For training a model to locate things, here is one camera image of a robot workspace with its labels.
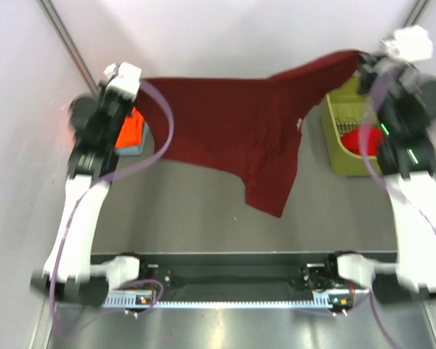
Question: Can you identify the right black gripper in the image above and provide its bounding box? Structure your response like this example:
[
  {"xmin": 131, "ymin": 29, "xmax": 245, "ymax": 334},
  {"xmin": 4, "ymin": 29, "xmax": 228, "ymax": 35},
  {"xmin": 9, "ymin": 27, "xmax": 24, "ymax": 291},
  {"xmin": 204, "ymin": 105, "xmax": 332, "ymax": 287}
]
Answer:
[{"xmin": 355, "ymin": 52, "xmax": 408, "ymax": 137}]

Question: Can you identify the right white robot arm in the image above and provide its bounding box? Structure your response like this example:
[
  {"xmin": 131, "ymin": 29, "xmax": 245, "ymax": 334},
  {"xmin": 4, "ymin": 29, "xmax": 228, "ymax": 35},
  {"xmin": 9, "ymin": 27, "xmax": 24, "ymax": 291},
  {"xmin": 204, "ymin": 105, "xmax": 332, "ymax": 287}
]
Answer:
[{"xmin": 324, "ymin": 54, "xmax": 436, "ymax": 304}]

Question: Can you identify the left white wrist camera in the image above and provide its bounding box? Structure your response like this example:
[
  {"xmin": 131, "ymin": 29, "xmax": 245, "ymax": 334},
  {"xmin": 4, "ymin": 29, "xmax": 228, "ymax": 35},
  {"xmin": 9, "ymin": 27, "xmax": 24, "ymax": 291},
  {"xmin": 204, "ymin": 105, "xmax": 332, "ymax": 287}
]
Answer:
[{"xmin": 103, "ymin": 62, "xmax": 142, "ymax": 102}]

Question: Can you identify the dark red t-shirt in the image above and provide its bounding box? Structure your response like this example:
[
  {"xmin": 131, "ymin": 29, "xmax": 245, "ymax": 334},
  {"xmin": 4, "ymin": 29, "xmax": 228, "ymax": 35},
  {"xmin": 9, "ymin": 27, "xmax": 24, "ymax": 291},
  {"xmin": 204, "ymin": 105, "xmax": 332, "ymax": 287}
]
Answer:
[{"xmin": 136, "ymin": 50, "xmax": 359, "ymax": 217}]

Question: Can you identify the bright red t-shirt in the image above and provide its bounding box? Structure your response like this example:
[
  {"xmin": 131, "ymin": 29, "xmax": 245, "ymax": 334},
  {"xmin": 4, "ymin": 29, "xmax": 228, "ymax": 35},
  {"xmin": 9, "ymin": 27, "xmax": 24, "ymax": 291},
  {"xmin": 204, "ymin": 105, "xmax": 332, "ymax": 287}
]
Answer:
[{"xmin": 340, "ymin": 124, "xmax": 384, "ymax": 157}]

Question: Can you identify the aluminium frame rail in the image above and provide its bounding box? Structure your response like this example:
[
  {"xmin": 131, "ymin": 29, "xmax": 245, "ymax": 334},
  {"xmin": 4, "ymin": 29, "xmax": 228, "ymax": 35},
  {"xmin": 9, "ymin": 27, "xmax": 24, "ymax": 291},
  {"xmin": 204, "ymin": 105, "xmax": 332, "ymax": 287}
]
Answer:
[{"xmin": 31, "ymin": 291, "xmax": 436, "ymax": 348}]

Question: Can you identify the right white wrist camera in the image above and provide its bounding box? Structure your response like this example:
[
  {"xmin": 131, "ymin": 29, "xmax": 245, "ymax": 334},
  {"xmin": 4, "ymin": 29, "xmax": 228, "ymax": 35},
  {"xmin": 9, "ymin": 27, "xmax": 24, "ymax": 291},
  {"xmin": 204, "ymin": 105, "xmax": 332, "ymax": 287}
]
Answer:
[{"xmin": 381, "ymin": 25, "xmax": 433, "ymax": 63}]

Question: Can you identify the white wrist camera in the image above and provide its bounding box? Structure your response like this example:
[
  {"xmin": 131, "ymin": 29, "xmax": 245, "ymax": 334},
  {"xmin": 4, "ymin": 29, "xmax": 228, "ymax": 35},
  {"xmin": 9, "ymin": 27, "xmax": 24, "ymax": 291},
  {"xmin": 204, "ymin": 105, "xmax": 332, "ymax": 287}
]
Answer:
[
  {"xmin": 103, "ymin": 62, "xmax": 142, "ymax": 102},
  {"xmin": 381, "ymin": 25, "xmax": 433, "ymax": 63}
]

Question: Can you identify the folded orange t-shirt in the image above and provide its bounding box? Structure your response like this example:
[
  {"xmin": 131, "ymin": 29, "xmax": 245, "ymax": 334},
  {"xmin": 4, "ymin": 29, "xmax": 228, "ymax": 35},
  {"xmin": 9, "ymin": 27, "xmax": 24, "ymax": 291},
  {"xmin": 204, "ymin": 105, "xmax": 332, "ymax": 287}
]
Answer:
[{"xmin": 116, "ymin": 108, "xmax": 145, "ymax": 149}]

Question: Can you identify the slotted grey cable duct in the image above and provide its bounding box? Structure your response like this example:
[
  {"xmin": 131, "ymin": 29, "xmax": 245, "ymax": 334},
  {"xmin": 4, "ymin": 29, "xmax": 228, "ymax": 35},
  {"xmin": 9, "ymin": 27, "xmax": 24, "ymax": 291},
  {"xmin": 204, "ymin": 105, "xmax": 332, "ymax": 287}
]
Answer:
[{"xmin": 101, "ymin": 290, "xmax": 353, "ymax": 310}]

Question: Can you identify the olive green plastic basket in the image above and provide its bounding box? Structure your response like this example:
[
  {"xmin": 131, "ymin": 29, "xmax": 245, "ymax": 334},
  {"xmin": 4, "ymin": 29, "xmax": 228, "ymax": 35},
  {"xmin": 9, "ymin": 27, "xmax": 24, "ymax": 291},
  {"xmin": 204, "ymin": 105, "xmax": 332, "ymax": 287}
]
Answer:
[{"xmin": 320, "ymin": 74, "xmax": 369, "ymax": 177}]

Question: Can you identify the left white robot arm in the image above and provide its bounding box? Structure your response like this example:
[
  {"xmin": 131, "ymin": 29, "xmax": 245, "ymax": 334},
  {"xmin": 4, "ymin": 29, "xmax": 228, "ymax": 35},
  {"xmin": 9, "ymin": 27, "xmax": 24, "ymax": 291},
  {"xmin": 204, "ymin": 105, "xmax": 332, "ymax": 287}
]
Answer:
[{"xmin": 31, "ymin": 87, "xmax": 138, "ymax": 307}]

